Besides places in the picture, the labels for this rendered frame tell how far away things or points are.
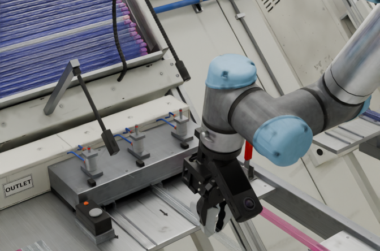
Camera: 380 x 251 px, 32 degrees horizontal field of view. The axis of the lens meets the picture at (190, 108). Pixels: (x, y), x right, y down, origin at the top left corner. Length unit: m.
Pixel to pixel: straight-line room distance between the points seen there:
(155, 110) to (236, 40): 2.19
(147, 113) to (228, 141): 0.46
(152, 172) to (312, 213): 0.33
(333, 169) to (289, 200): 2.31
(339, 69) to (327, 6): 1.24
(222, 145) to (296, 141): 0.16
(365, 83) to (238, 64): 0.19
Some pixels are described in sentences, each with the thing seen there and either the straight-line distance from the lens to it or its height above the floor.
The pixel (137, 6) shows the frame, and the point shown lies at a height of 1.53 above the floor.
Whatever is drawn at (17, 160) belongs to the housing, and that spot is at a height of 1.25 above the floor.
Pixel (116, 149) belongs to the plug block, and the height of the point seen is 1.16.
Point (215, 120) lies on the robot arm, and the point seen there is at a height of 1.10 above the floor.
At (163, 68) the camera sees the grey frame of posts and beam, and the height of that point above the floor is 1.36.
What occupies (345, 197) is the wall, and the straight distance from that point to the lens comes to 3.64.
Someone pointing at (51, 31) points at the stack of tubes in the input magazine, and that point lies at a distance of 1.52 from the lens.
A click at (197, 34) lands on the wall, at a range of 3.57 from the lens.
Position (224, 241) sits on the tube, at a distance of 1.20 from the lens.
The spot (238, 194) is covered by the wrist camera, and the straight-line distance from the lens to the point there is 1.09.
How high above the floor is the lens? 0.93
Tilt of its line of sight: 11 degrees up
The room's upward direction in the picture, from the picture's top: 27 degrees counter-clockwise
